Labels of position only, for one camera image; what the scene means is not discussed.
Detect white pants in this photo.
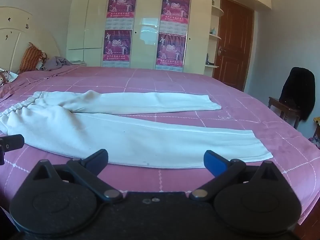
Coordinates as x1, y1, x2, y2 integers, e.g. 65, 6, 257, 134
0, 91, 273, 169

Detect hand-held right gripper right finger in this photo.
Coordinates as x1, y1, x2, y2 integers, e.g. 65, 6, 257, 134
189, 150, 290, 202

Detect cream bed headboard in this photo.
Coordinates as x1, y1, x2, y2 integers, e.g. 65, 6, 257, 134
0, 6, 67, 74

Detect grey crumpled cloth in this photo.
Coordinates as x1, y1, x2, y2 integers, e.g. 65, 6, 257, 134
40, 56, 75, 71

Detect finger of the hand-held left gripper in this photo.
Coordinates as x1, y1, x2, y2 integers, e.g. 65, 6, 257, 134
0, 134, 25, 165

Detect purple calendar poster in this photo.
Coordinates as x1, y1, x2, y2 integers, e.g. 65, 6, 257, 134
160, 0, 190, 35
102, 29, 132, 68
106, 0, 138, 32
155, 33, 187, 71

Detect white patterned pillow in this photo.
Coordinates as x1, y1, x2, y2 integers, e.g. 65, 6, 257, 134
0, 68, 19, 87

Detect pink checked bed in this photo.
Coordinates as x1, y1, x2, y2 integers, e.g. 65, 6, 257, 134
0, 65, 320, 227

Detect cream glossy wardrobe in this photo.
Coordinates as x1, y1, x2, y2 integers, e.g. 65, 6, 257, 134
65, 0, 273, 78

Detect orange striped pillow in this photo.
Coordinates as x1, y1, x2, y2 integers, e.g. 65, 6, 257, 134
19, 42, 48, 74

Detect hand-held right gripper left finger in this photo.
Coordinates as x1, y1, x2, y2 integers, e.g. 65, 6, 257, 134
27, 149, 123, 203

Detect colourful bedside clutter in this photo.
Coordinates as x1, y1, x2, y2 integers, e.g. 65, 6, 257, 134
309, 116, 320, 150

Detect brown wooden door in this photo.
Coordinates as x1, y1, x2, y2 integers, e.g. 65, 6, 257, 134
212, 0, 255, 92

